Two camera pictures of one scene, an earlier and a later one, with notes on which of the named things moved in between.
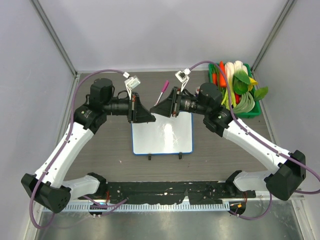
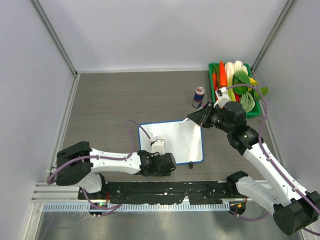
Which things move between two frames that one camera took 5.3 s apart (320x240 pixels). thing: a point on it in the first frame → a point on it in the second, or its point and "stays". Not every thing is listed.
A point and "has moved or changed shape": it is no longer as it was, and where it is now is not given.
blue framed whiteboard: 166,135 has moved or changed shape
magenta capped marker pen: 166,85 → 187,118
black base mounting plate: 119,191 stays
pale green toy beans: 246,105 stays
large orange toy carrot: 222,82 stays
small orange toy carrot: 214,78 stays
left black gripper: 137,113 → 161,173
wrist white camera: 183,77 → 223,97
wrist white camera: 131,83 → 158,146
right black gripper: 165,108 → 203,120
